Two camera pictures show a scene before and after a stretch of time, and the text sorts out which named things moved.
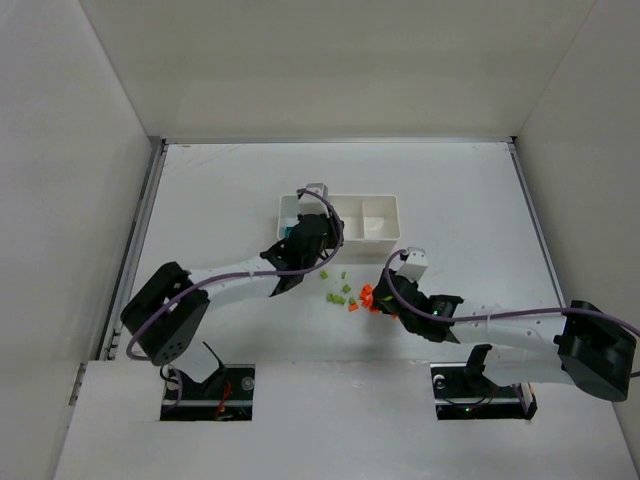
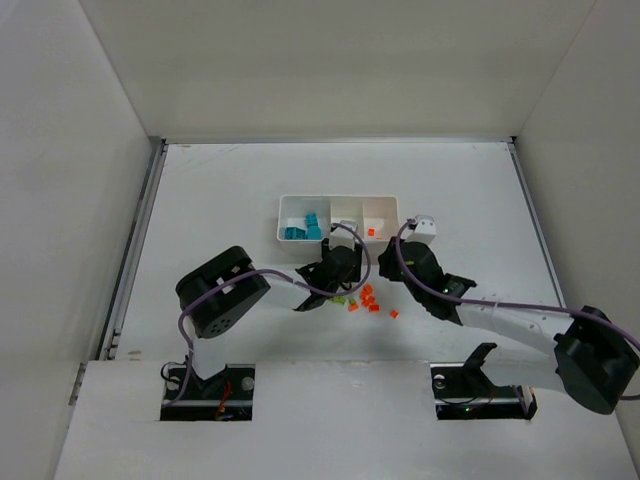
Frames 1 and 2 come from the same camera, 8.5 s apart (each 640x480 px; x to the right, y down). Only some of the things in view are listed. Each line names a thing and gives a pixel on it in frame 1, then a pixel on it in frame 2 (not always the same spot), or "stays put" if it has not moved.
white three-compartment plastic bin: x=372 y=224 stays put
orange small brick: x=366 y=298 stays put
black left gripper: x=304 y=231 -> x=341 y=257
